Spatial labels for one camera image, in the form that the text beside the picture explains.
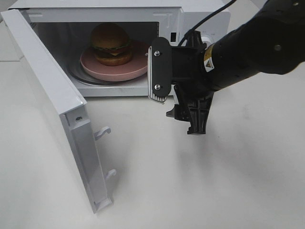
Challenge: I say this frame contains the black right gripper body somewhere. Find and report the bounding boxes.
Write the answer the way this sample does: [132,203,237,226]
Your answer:
[172,44,214,98]

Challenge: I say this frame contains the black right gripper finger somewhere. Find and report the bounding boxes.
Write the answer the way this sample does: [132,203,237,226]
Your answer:
[166,85,213,135]
[185,31,207,52]

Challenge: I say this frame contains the pink round plate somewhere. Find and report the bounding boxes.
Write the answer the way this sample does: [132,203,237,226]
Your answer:
[80,40,149,82]

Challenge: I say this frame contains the burger with lettuce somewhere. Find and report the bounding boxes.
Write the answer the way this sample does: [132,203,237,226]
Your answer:
[90,22,133,66]

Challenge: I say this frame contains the white microwave door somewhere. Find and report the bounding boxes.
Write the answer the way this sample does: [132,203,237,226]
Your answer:
[1,10,112,213]

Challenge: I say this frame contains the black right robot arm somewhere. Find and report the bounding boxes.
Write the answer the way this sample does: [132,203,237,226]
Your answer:
[166,0,305,134]

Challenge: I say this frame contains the white upper power knob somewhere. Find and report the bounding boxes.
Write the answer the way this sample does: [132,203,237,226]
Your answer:
[201,35,213,47]

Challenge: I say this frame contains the white microwave oven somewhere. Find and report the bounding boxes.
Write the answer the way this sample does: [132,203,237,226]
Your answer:
[3,0,224,97]

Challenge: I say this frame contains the glass turntable plate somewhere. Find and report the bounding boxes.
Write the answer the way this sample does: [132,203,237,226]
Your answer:
[67,58,147,85]

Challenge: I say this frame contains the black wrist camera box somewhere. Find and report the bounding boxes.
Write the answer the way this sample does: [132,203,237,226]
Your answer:
[147,37,172,103]

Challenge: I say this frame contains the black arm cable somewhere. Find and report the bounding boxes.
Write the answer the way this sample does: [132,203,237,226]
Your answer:
[177,0,235,47]

